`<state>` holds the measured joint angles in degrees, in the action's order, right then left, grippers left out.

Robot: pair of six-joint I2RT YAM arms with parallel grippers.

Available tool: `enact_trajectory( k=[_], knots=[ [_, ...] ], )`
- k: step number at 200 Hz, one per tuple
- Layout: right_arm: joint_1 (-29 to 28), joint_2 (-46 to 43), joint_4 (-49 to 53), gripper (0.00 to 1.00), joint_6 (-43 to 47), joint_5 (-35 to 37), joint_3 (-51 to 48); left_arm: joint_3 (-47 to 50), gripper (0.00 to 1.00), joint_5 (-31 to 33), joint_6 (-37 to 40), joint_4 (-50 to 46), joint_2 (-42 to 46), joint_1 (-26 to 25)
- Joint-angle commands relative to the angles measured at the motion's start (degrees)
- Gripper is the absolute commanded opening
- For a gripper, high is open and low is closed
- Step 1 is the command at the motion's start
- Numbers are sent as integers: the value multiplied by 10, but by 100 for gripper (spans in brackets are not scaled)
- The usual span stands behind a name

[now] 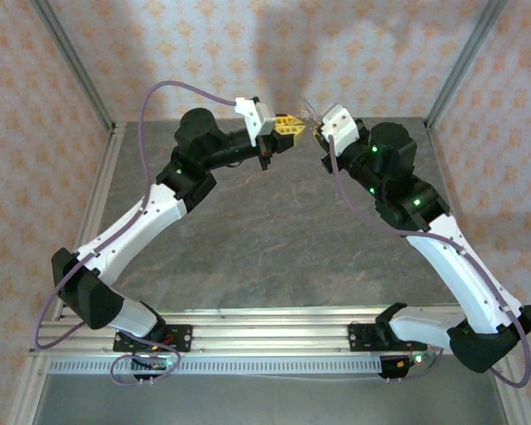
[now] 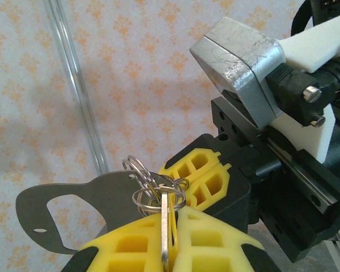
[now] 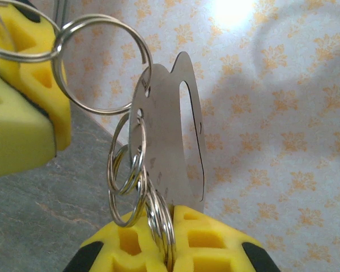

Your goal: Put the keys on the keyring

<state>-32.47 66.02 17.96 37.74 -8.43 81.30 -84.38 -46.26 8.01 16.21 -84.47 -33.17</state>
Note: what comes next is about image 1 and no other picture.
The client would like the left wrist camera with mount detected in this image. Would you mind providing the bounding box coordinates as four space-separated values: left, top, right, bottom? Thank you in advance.
234 96 279 148

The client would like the aluminium frame leg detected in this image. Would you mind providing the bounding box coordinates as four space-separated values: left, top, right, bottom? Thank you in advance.
489 353 530 425
6 353 50 425

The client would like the small controller board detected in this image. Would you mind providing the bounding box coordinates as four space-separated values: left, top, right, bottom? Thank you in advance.
130 352 181 382
379 352 437 382

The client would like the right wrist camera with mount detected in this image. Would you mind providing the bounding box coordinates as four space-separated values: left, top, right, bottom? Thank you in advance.
319 102 360 157

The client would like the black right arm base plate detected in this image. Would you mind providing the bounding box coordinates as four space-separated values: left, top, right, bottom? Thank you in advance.
348 321 421 354

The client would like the aluminium corner post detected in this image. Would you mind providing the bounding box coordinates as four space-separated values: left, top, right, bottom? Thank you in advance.
424 0 511 130
29 0 117 134

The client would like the aluminium side rail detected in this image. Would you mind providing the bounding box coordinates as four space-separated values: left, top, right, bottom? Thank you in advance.
426 127 489 321
52 122 127 321

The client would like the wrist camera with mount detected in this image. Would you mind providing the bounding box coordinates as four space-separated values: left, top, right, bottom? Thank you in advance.
319 102 360 157
234 96 279 148

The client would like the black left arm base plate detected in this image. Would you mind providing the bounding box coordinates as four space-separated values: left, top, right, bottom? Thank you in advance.
113 324 193 354

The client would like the white slotted cable duct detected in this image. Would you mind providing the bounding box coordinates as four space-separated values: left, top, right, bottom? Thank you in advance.
48 357 384 376

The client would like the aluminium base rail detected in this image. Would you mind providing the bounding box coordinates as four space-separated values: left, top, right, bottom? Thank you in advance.
28 308 514 355

